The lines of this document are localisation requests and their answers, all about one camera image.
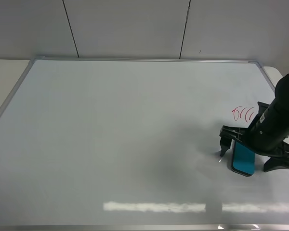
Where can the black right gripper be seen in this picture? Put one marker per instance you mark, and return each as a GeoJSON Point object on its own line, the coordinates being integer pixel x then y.
{"type": "Point", "coordinates": [264, 136]}

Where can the teal whiteboard eraser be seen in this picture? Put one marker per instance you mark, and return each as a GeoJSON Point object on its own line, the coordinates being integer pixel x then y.
{"type": "Point", "coordinates": [243, 160]}

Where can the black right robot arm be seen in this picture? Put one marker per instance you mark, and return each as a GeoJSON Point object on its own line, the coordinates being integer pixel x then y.
{"type": "Point", "coordinates": [281, 96]}

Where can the red marker scribble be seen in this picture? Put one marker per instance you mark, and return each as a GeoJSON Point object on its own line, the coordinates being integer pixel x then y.
{"type": "Point", "coordinates": [241, 113]}

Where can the white whiteboard with aluminium frame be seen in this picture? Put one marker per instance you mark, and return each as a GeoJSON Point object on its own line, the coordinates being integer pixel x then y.
{"type": "Point", "coordinates": [133, 145]}

